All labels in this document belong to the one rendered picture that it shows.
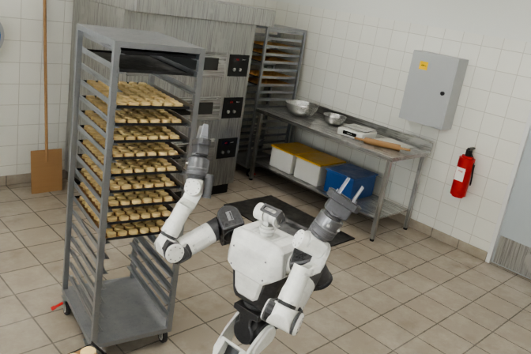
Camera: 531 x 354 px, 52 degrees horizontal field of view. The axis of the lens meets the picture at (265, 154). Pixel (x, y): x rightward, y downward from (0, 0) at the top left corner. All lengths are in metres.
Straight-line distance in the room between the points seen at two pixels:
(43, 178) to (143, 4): 2.05
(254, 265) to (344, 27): 4.69
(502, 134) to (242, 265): 3.80
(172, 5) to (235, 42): 1.00
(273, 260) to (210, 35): 3.52
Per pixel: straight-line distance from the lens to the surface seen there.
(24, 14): 5.50
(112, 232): 3.04
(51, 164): 5.61
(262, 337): 2.29
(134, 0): 4.56
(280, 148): 6.25
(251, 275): 2.13
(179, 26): 5.06
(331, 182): 5.80
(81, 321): 3.48
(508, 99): 5.49
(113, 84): 2.69
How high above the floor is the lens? 2.12
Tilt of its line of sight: 16 degrees down
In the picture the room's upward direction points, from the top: 9 degrees clockwise
